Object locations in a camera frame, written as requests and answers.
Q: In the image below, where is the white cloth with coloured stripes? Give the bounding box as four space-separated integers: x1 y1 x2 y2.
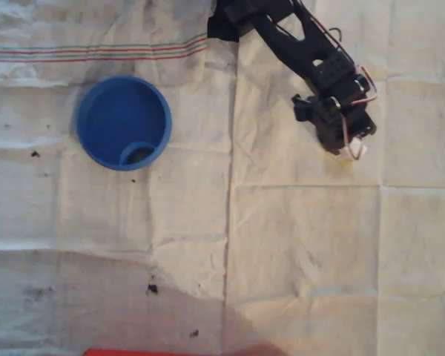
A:
0 0 445 356

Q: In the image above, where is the blue plastic bowl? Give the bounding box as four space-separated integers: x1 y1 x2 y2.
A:
73 76 173 171

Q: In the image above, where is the small blue ring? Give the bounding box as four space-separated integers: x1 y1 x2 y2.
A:
119 141 155 166

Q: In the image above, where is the red flat object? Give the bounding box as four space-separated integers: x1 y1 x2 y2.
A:
82 347 286 356

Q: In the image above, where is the red and white cable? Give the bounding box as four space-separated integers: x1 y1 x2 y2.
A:
332 65 380 161

